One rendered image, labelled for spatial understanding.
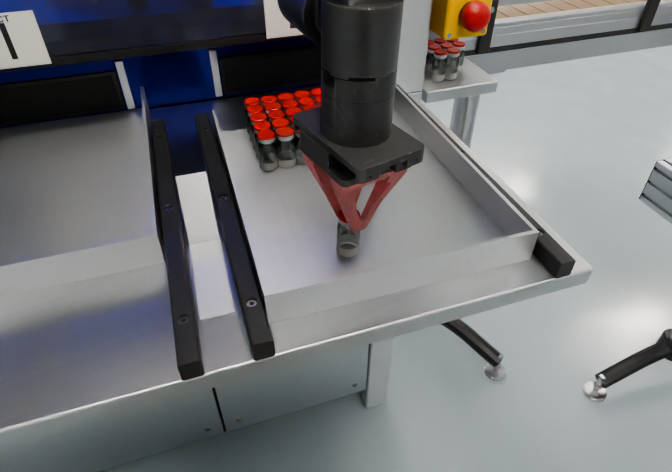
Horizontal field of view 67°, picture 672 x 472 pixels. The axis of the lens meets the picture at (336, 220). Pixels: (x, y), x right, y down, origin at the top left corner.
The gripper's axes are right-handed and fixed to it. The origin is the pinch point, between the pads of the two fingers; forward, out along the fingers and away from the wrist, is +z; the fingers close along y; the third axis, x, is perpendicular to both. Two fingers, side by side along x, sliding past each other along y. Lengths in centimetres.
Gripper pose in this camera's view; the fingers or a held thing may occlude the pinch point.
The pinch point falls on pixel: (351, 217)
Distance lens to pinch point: 46.9
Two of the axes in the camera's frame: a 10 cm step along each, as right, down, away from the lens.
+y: -5.5, -5.4, 6.4
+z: -0.2, 7.7, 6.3
